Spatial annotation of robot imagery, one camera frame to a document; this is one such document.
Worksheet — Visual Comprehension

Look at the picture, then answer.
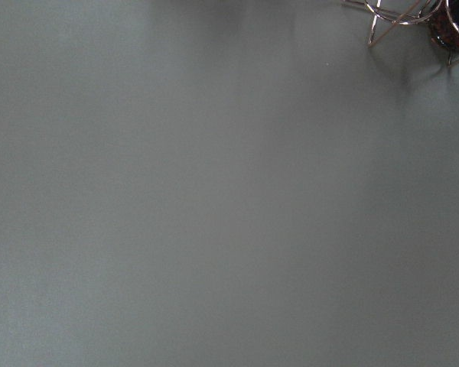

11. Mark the copper wire bottle rack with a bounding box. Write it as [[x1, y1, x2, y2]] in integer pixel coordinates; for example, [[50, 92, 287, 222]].
[[342, 0, 459, 68]]

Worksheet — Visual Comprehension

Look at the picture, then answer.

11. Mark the tea bottle in rack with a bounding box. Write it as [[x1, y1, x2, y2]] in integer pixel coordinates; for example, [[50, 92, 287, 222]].
[[428, 0, 459, 51]]

